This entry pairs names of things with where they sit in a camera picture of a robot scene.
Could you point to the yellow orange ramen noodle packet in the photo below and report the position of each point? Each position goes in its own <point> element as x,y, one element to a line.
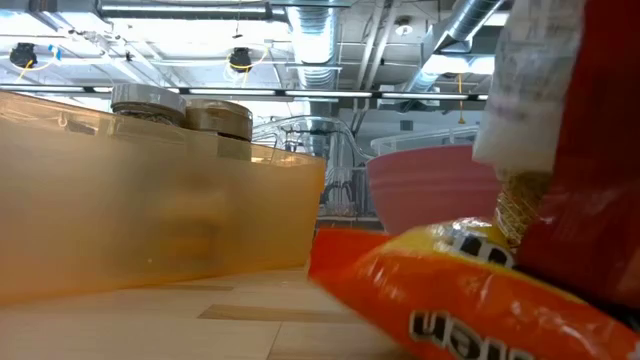
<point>450,300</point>

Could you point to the dark red ramen noodle packet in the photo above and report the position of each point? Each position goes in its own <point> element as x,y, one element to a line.
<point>600,150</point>

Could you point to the pink bowl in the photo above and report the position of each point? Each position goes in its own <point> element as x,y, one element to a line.
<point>430,185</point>

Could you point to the orange plastic tray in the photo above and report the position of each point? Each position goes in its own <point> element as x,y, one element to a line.
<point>100,225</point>

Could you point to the silver round ventilation duct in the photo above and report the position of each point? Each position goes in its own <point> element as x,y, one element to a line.
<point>315,40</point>

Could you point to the silver slanted ventilation duct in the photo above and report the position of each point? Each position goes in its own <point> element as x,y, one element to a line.
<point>465,20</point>

